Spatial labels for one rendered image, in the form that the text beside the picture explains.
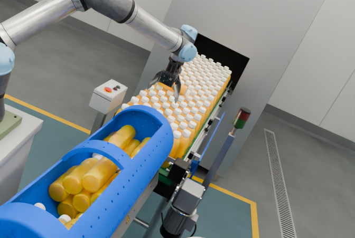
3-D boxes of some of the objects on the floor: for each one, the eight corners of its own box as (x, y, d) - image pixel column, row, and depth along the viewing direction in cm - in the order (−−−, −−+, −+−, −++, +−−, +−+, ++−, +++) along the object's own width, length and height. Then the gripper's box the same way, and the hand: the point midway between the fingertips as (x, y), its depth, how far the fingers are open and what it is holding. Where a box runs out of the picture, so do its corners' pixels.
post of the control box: (49, 241, 245) (100, 103, 206) (53, 237, 249) (104, 101, 210) (55, 244, 244) (107, 107, 206) (58, 240, 248) (110, 105, 209)
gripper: (153, 51, 175) (138, 90, 182) (194, 72, 172) (176, 110, 180) (159, 48, 182) (144, 85, 190) (198, 67, 180) (181, 104, 188)
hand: (161, 96), depth 188 cm, fingers open, 14 cm apart
